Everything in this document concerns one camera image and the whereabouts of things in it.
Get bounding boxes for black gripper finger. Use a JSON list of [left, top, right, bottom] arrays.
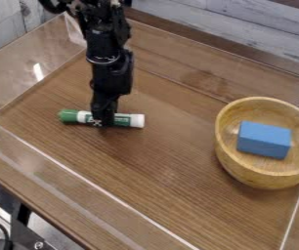
[[91, 92, 112, 127], [108, 95, 120, 126]]

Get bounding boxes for black table leg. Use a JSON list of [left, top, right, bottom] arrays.
[[12, 203, 31, 235]]

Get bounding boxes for blue foam block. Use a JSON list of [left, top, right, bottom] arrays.
[[237, 121, 293, 159]]

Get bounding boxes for brown wooden bowl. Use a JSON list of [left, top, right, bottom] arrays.
[[214, 97, 299, 189]]

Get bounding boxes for black metal base plate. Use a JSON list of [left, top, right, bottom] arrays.
[[11, 224, 56, 250]]

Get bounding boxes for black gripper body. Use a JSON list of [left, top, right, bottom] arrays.
[[87, 49, 135, 97]]

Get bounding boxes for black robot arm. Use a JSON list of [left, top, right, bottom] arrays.
[[38, 0, 135, 127]]

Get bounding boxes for green Expo marker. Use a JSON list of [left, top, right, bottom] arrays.
[[59, 109, 146, 128]]

